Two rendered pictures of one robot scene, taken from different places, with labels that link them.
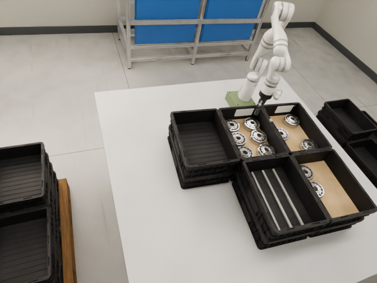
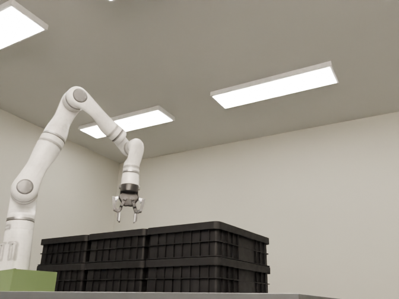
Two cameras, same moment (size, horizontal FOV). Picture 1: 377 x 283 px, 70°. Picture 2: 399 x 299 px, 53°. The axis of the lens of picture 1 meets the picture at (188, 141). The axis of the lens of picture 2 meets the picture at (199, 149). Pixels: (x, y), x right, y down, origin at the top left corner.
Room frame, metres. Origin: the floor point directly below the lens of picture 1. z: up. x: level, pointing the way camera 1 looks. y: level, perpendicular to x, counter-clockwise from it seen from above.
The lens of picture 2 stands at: (1.83, 1.18, 0.68)
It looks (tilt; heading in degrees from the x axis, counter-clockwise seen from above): 21 degrees up; 239
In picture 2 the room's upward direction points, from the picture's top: 1 degrees clockwise
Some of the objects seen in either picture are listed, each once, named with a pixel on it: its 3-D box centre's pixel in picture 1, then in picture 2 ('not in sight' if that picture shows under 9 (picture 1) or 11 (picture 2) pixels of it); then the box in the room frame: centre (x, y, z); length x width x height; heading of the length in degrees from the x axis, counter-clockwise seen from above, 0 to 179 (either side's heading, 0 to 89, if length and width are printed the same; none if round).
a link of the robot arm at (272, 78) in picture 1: (274, 71); (133, 156); (1.24, -0.35, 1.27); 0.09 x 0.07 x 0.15; 97
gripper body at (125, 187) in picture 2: (264, 96); (129, 194); (1.24, -0.36, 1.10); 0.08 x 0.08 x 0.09
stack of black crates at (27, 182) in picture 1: (27, 191); not in sight; (0.70, 0.93, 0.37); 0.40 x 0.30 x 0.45; 29
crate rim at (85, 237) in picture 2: (294, 126); (98, 245); (1.26, -0.62, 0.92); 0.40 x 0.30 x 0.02; 25
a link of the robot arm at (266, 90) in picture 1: (272, 87); (130, 180); (1.23, -0.37, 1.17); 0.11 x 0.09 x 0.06; 70
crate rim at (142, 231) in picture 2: (251, 131); (149, 241); (1.14, -0.35, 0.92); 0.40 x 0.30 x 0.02; 25
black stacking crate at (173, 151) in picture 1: (198, 153); (210, 281); (1.01, -0.07, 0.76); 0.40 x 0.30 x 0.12; 25
